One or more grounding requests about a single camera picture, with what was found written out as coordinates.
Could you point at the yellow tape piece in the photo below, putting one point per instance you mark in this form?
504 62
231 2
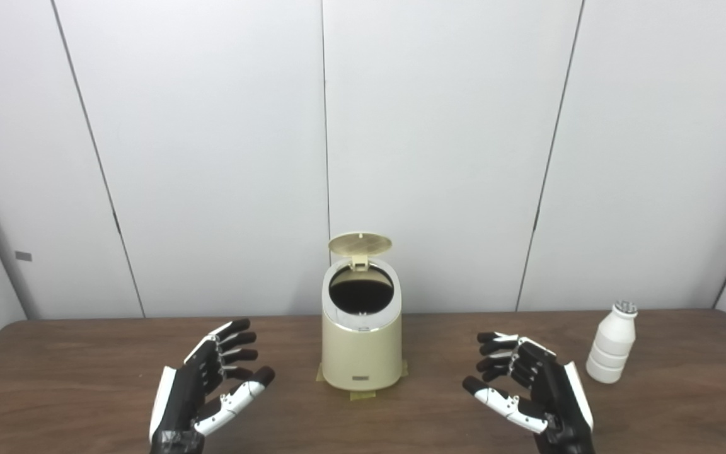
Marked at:
319 373
363 396
404 369

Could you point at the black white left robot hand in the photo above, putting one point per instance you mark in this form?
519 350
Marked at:
180 394

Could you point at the round cream bin lid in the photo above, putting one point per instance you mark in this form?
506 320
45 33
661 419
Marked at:
360 243

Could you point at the cream-colored lidded bin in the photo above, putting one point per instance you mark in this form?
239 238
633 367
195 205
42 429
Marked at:
362 353

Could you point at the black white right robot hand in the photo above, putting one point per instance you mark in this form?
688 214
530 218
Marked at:
558 391

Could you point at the small white plastic bottle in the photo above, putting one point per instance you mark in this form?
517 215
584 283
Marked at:
612 347

